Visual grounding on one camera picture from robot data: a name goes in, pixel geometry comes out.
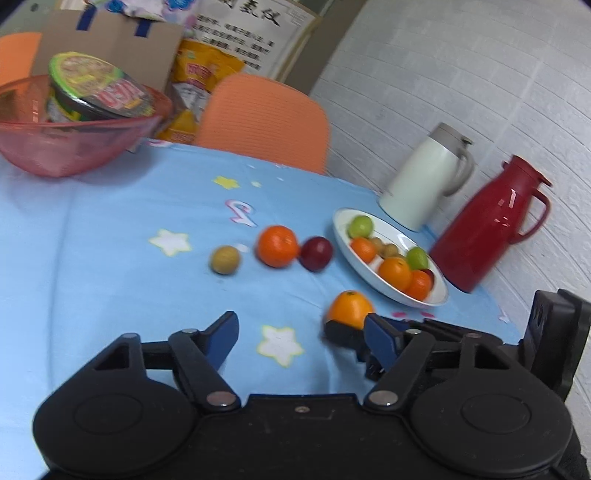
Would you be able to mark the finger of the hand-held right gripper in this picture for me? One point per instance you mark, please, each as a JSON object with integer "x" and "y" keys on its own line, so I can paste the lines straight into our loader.
{"x": 374, "y": 371}
{"x": 344, "y": 339}

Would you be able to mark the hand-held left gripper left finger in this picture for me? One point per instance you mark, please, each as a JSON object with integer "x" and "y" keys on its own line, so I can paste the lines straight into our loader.
{"x": 226, "y": 332}

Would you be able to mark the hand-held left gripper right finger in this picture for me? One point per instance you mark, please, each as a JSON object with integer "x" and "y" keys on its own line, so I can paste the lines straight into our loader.
{"x": 381, "y": 341}

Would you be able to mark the large orange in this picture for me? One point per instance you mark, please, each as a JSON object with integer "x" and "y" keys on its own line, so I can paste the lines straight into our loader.
{"x": 349, "y": 308}

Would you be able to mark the small tangerine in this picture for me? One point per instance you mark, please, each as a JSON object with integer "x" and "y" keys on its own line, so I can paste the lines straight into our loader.
{"x": 277, "y": 246}
{"x": 364, "y": 249}
{"x": 419, "y": 285}

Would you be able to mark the medium orange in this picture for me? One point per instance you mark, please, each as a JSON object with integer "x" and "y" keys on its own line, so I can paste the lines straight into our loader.
{"x": 394, "y": 273}

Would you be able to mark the brown longan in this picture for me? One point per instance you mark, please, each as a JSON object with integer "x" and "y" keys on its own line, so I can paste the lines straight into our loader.
{"x": 225, "y": 260}
{"x": 376, "y": 242}
{"x": 390, "y": 250}

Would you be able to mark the green plum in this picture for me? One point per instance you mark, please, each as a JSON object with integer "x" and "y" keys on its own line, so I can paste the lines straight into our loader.
{"x": 418, "y": 257}
{"x": 360, "y": 226}

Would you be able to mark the white plate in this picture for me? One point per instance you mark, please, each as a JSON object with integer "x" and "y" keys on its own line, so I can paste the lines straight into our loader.
{"x": 344, "y": 230}

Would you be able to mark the dark red plum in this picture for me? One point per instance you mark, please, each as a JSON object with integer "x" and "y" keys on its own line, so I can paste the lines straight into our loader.
{"x": 316, "y": 253}

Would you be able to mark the blue star tablecloth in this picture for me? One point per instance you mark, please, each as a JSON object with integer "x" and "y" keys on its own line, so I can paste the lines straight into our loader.
{"x": 115, "y": 277}

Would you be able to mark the red thermos jug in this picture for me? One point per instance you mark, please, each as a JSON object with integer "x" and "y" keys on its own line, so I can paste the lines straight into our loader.
{"x": 485, "y": 226}

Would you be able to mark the white thermos jug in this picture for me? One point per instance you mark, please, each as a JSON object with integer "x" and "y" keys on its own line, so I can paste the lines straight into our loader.
{"x": 425, "y": 180}

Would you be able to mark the orange chair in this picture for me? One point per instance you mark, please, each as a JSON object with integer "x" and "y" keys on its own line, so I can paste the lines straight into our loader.
{"x": 263, "y": 124}
{"x": 16, "y": 53}

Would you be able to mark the pink plastic bowl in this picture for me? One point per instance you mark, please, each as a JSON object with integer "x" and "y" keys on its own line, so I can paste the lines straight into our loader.
{"x": 69, "y": 147}

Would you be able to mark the yellow bag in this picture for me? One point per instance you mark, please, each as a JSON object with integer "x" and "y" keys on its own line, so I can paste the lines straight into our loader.
{"x": 203, "y": 69}

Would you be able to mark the instant noodle cup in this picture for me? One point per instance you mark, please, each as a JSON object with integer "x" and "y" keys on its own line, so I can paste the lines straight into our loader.
{"x": 97, "y": 87}

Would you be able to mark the framed sign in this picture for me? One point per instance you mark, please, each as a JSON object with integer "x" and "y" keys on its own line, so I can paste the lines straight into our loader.
{"x": 258, "y": 32}

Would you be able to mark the cardboard box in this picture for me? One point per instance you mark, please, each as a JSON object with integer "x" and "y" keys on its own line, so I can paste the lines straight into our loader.
{"x": 115, "y": 41}

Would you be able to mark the floral cloth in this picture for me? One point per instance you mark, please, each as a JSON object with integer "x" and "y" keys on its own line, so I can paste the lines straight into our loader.
{"x": 134, "y": 7}

